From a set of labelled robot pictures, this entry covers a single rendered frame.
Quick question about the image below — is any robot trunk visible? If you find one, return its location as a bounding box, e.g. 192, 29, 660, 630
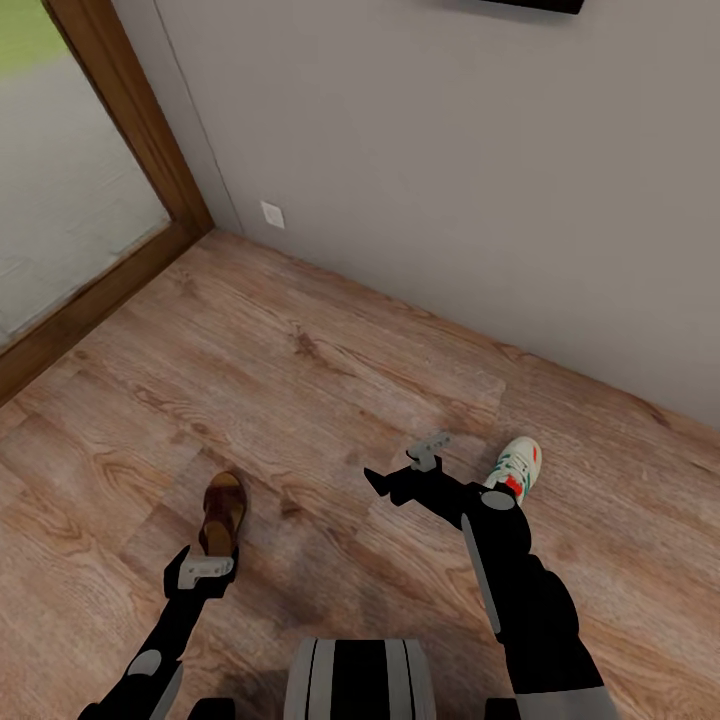
283, 640, 437, 720

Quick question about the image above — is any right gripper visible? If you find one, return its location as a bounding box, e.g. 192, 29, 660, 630
364, 455, 450, 513

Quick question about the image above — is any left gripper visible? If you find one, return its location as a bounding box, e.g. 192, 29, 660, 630
163, 545, 240, 623

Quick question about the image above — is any gym shoe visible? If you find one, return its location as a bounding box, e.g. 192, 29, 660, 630
485, 436, 542, 505

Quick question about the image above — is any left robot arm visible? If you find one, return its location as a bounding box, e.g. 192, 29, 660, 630
77, 545, 240, 720

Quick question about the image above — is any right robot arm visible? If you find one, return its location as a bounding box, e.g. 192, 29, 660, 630
364, 432, 621, 720

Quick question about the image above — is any sandal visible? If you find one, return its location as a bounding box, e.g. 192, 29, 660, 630
198, 472, 247, 557

